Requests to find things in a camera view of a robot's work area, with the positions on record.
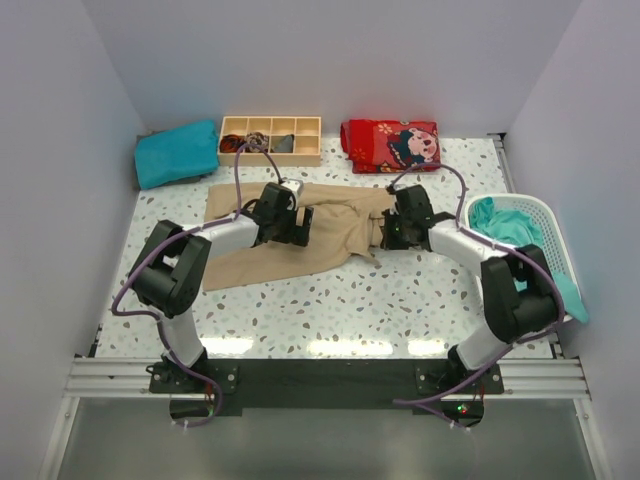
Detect beige t shirt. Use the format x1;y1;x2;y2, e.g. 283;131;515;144
202;183;394;291

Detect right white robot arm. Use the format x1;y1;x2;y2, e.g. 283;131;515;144
381;185;565;393

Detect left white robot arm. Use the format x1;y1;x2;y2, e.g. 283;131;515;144
124;179;313;392

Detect grey fabric item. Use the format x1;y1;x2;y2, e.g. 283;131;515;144
271;134;295;154

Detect wooden compartment box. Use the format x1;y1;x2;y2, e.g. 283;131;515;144
218;116;322;167

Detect brown floral fabric item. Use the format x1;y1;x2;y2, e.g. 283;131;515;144
245;131;269;153

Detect orange black fabric item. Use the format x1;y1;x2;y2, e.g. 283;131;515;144
219;134;245;153

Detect red cartoon folded cloth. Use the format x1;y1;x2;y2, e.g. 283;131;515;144
340;119;441;174

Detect teal shirt in basket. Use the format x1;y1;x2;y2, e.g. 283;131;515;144
472;197;590;323

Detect white plastic laundry basket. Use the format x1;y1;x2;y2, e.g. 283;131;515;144
464;193;584;326

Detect folded teal t shirt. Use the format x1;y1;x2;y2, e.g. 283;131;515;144
134;120;219;190

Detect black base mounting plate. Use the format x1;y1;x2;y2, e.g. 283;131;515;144
148;357;504;426

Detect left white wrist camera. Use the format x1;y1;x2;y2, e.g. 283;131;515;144
279;178;304;205

